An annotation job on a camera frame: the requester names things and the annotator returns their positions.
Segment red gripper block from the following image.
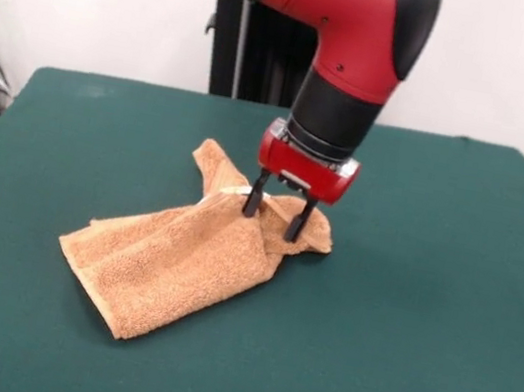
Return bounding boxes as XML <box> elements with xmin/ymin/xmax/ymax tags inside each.
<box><xmin>237</xmin><ymin>113</ymin><xmax>370</xmax><ymax>254</ymax></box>

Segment tan terry towel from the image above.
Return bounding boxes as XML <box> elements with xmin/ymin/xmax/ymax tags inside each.
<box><xmin>43</xmin><ymin>115</ymin><xmax>349</xmax><ymax>376</ymax></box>

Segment dark green table cloth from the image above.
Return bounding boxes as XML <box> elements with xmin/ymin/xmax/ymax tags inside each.
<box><xmin>0</xmin><ymin>54</ymin><xmax>524</xmax><ymax>392</ymax></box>

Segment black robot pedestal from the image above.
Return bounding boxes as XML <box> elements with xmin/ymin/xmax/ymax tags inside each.
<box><xmin>192</xmin><ymin>0</ymin><xmax>328</xmax><ymax>113</ymax></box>

